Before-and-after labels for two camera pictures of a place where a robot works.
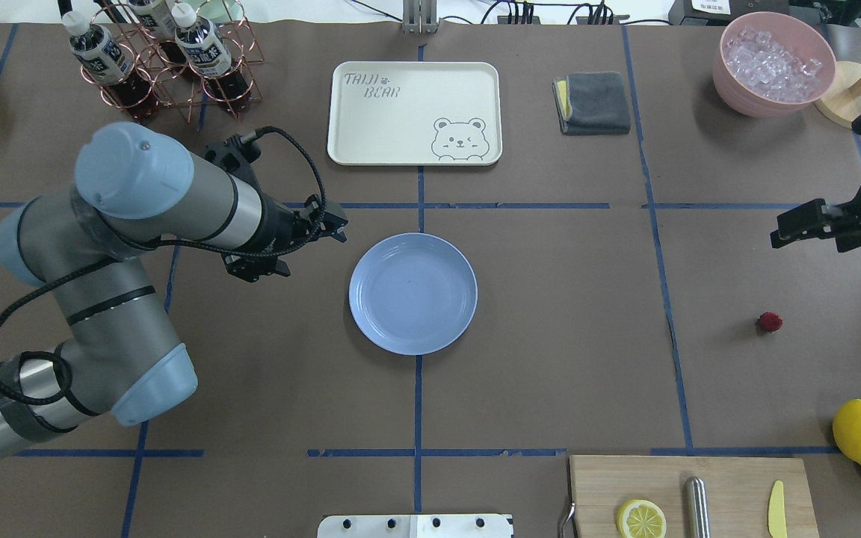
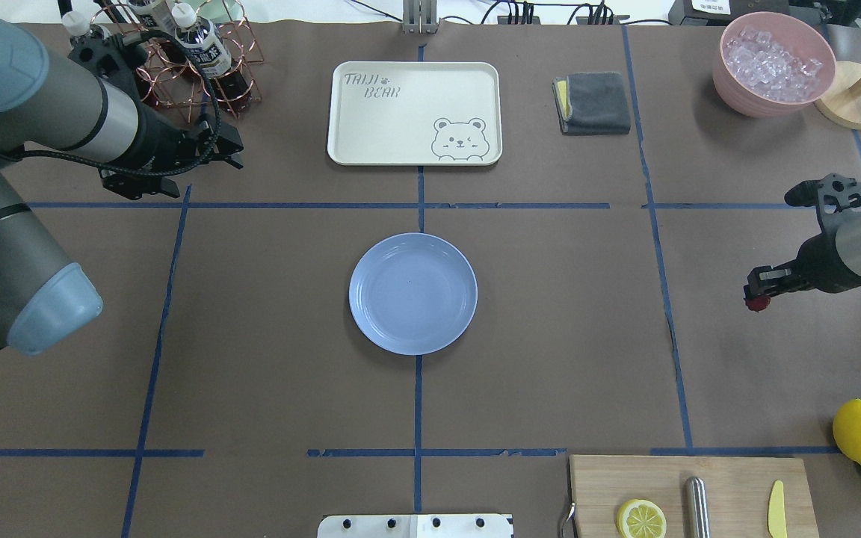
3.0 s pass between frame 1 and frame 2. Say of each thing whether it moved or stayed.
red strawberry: moved
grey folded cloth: stayed
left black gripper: moved
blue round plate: stayed
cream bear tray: stayed
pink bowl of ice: stayed
